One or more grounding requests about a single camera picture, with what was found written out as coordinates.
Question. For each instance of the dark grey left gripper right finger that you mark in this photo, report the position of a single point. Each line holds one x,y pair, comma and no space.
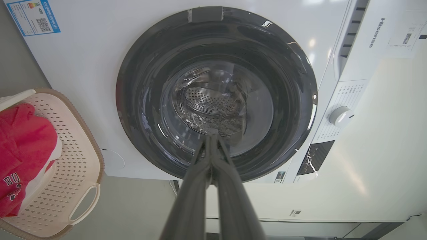
233,206

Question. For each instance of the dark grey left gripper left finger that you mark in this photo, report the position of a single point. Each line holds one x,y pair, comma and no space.
190,206

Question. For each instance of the cream perforated laundry basket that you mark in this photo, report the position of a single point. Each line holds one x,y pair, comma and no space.
76,160

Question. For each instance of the small printed washer sticker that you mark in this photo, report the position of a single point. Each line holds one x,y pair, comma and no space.
279,177

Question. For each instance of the round white filter cover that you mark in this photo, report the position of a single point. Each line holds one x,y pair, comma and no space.
115,160

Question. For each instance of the black washer display panel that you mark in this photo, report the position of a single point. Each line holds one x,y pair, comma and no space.
315,156

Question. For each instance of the perforated steel washer drum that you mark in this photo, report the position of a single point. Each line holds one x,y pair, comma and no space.
208,100

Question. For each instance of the round black glass washer door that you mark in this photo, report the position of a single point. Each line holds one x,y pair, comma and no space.
140,100

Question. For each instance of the white round control knob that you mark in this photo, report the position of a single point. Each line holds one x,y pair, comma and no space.
341,116

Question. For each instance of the white front-load washing machine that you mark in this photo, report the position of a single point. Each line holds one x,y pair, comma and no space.
83,83

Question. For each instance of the red and white garment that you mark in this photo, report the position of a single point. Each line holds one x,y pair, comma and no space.
23,150

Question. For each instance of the white detergent drawer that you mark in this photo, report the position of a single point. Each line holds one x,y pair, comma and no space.
350,40

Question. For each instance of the blue energy label sticker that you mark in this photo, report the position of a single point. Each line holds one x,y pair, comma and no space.
31,16

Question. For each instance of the small wall sticker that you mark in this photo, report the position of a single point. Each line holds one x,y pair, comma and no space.
295,213

